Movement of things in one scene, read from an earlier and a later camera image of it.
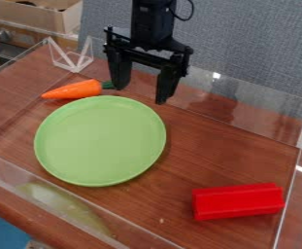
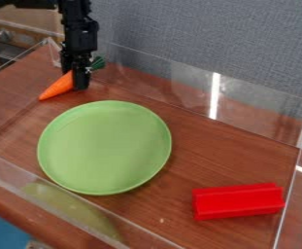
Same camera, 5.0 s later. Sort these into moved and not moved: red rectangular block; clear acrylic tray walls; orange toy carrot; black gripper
Moved: black gripper; orange toy carrot
Not moved: clear acrylic tray walls; red rectangular block
